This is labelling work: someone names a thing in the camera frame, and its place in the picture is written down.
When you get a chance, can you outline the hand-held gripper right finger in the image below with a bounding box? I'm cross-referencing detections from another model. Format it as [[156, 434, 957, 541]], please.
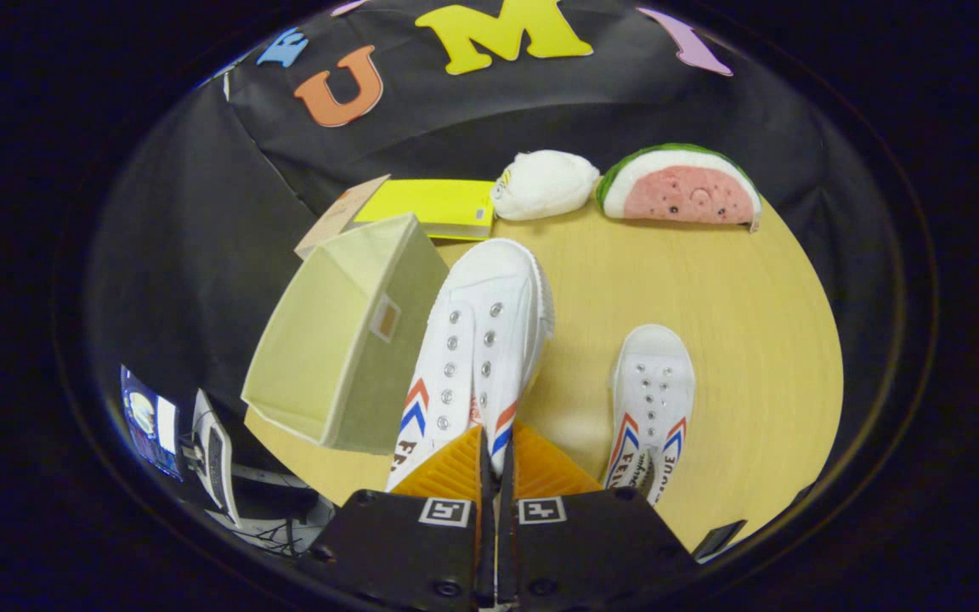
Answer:
[[496, 422, 701, 612]]

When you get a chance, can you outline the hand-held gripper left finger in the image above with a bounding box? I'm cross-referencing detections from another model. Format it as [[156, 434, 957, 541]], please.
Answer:
[[297, 423, 492, 612]]

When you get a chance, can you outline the white canvas shoe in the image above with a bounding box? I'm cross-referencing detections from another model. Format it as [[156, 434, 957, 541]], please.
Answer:
[[385, 238, 555, 492], [604, 323, 697, 507]]

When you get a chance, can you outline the grey-green fabric storage box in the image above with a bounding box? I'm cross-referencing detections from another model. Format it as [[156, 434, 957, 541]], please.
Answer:
[[241, 212, 450, 456]]

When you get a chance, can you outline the computer monitor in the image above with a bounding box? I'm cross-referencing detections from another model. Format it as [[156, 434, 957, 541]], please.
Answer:
[[120, 365, 182, 482]]

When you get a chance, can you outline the beige book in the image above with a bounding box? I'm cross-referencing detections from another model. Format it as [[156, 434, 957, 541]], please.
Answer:
[[294, 174, 391, 260]]

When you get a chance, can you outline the yellow book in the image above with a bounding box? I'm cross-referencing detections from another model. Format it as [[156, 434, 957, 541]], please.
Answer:
[[354, 178, 497, 241]]

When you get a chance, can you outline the watermelon slice plush toy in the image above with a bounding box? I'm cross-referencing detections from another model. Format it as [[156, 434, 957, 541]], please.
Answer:
[[596, 143, 764, 233]]

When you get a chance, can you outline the white plush toy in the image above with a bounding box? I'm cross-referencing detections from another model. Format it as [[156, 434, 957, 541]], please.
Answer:
[[489, 150, 601, 222]]

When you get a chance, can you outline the black backdrop cloth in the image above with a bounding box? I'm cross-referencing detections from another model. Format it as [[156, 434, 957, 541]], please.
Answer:
[[86, 0, 894, 477]]

